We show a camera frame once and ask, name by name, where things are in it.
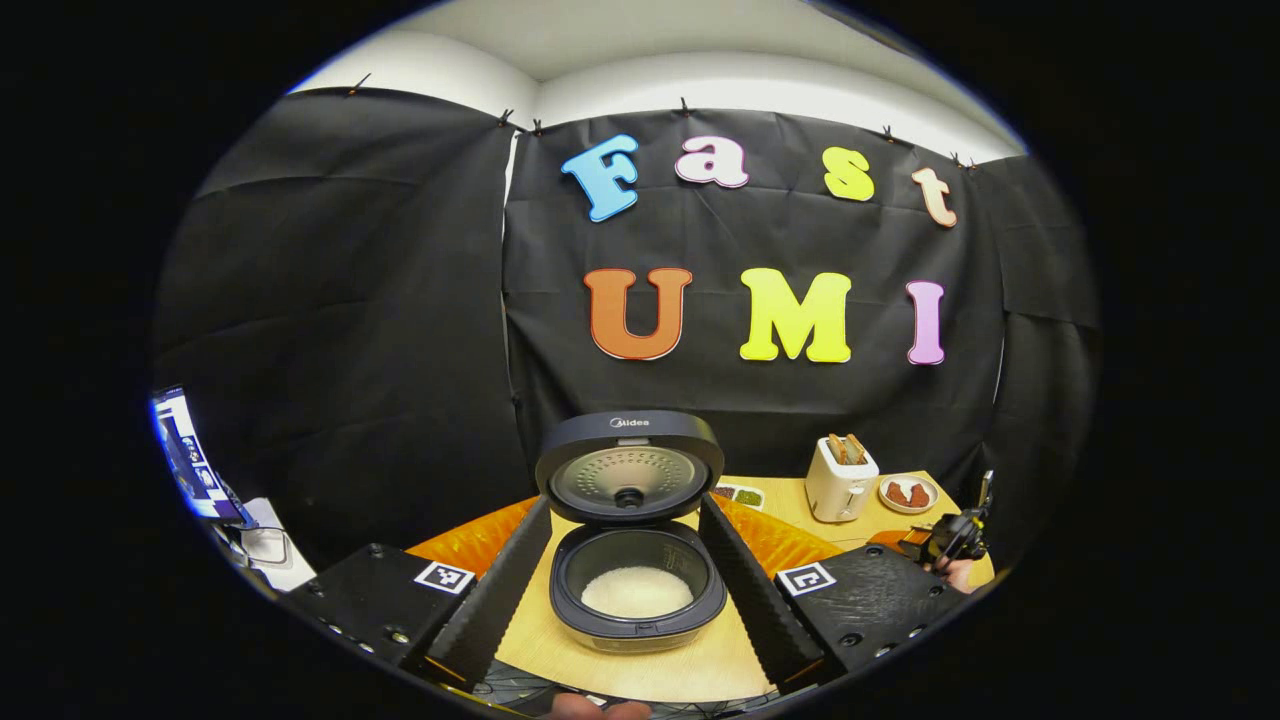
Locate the round white plate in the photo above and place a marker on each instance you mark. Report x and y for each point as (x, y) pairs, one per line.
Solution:
(908, 510)

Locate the brown toast slice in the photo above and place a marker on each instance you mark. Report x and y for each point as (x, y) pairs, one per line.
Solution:
(836, 450)
(856, 448)

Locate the computer monitor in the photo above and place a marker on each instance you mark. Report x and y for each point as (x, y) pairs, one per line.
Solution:
(190, 460)

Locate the black backdrop cloth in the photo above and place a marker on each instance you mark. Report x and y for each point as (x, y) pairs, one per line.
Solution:
(400, 300)

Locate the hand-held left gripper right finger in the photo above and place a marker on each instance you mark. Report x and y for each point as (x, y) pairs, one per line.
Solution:
(760, 600)

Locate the white plastic box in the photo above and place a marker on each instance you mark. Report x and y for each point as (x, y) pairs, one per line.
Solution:
(270, 545)

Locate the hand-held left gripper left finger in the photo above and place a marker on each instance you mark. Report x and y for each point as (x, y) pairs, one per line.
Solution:
(495, 600)

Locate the white toaster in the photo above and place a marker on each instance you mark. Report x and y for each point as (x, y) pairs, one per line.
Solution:
(838, 495)

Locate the dark grey rice cooker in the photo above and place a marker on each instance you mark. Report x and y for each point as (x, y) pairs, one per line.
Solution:
(628, 440)

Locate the white rice heap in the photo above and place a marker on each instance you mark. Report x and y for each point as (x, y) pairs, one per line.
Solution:
(637, 592)

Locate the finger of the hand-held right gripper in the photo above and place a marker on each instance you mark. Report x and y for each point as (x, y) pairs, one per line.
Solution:
(885, 539)

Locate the brown meat piece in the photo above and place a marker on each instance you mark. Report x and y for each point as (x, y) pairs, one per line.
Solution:
(896, 494)
(919, 496)

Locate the white divided dish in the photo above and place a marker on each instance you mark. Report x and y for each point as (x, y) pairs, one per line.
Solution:
(745, 496)

